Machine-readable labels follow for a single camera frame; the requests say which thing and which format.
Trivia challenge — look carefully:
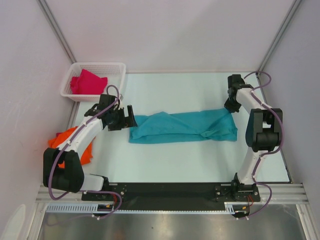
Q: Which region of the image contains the white slotted cable duct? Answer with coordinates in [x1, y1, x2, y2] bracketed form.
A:
[46, 202, 251, 215]

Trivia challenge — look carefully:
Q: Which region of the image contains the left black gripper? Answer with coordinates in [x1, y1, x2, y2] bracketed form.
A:
[108, 105, 137, 131]

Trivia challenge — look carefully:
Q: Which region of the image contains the white plastic basket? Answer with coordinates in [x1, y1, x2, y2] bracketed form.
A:
[60, 62, 127, 103]

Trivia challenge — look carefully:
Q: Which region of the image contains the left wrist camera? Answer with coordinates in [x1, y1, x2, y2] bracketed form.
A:
[118, 94, 124, 109]

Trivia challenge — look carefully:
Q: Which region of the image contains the aluminium front rail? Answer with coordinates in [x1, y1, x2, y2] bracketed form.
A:
[36, 183, 309, 204]

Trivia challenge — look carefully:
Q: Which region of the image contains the orange t shirt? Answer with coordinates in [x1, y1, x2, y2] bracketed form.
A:
[47, 126, 93, 165]

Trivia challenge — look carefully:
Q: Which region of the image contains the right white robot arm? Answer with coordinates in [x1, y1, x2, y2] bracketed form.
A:
[224, 74, 284, 202]

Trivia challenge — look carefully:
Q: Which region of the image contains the magenta t shirt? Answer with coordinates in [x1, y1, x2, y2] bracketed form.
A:
[70, 69, 108, 95]

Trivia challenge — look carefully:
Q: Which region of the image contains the teal t shirt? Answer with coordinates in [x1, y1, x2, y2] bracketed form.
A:
[128, 108, 238, 144]

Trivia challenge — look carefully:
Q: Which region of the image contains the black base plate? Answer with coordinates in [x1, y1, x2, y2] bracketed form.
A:
[81, 182, 261, 212]

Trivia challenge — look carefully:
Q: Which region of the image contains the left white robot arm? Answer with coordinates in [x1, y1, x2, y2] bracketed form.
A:
[43, 94, 137, 200]

